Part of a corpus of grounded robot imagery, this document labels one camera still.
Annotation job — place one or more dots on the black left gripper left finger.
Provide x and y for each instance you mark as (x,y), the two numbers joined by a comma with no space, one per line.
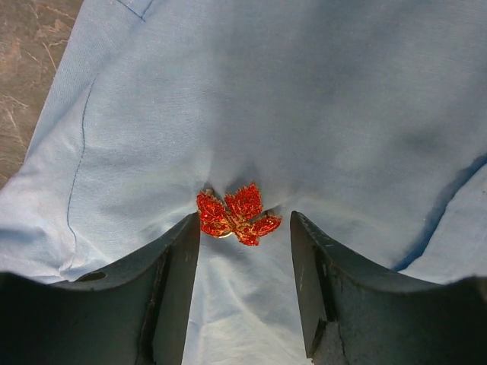
(133,311)

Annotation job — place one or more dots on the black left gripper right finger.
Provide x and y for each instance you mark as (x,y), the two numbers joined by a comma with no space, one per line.
(354,311)

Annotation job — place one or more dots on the light blue button shirt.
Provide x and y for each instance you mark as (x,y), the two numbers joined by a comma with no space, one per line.
(367,116)

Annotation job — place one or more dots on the red maple leaf brooch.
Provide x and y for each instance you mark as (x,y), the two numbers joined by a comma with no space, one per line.
(240,214)

